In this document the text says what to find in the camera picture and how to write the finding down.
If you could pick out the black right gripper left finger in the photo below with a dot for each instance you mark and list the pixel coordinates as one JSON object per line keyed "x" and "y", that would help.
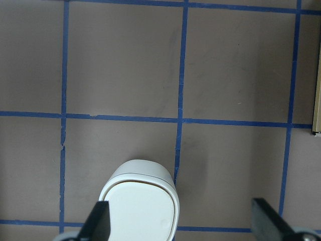
{"x": 97, "y": 225}

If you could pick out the beige wooden board edge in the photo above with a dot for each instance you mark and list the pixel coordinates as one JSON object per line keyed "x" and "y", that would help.
{"x": 316, "y": 108}

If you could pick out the white trash can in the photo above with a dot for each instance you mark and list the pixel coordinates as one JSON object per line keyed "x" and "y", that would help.
{"x": 143, "y": 202}

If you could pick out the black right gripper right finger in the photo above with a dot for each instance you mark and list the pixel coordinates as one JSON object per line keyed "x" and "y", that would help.
{"x": 266, "y": 224}

